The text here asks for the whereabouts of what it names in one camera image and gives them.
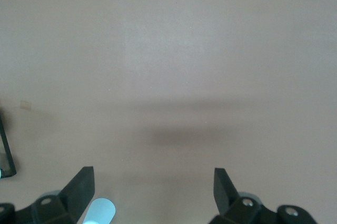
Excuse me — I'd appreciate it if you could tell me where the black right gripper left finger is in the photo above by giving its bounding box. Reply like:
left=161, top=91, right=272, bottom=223
left=0, top=166, right=95, bottom=224

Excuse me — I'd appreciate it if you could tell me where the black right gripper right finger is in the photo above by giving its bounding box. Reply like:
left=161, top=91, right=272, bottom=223
left=209, top=167, right=320, bottom=224

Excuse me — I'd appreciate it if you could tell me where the black wire cup holder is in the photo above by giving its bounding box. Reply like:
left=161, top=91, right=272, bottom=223
left=0, top=113, right=17, bottom=180

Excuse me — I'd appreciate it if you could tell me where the light blue plastic cup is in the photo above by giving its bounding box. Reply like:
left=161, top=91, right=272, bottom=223
left=83, top=197, right=116, bottom=224

